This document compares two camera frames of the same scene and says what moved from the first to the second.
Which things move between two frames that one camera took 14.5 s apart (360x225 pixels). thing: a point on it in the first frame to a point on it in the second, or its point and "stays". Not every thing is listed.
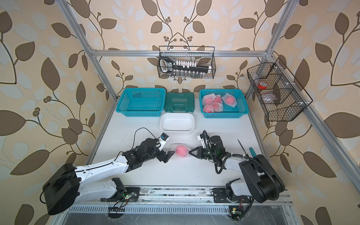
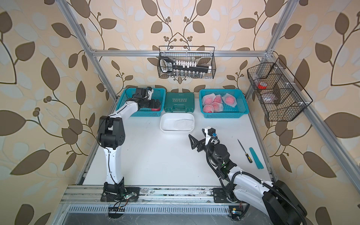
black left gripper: (161, 157) to (152, 106)
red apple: (208, 108) stays
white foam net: (181, 150) to (184, 124)
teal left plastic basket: (141, 102) stays
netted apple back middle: (218, 99) stays
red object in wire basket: (262, 85) stays
